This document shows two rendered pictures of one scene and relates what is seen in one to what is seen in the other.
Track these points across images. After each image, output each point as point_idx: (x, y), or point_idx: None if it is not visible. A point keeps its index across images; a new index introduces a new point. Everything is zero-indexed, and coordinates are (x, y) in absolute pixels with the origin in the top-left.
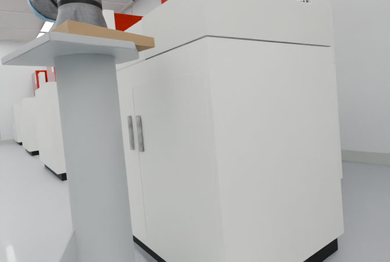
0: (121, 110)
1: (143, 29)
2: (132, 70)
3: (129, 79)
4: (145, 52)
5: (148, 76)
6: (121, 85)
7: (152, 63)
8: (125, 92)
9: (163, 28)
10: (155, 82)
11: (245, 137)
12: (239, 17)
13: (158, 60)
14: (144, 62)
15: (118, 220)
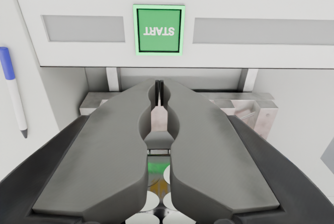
0: None
1: None
2: None
3: None
4: None
5: None
6: None
7: None
8: None
9: None
10: None
11: None
12: None
13: None
14: None
15: None
